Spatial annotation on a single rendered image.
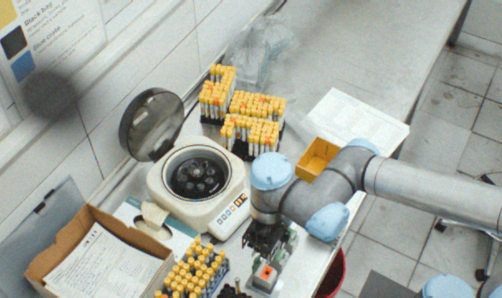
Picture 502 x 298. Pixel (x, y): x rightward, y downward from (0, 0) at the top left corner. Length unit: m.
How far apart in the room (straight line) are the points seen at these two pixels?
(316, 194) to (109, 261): 0.69
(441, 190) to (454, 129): 2.20
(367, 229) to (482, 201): 1.72
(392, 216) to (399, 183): 1.72
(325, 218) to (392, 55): 1.23
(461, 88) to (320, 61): 1.52
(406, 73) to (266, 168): 1.15
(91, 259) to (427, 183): 0.90
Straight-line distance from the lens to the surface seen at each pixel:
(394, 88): 1.95
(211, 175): 1.52
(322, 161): 1.67
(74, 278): 1.46
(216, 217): 1.49
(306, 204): 0.95
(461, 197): 0.92
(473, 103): 3.31
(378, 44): 2.12
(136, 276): 1.43
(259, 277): 1.38
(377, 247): 2.57
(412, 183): 0.95
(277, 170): 0.96
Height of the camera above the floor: 2.20
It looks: 51 degrees down
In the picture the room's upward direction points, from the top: 1 degrees counter-clockwise
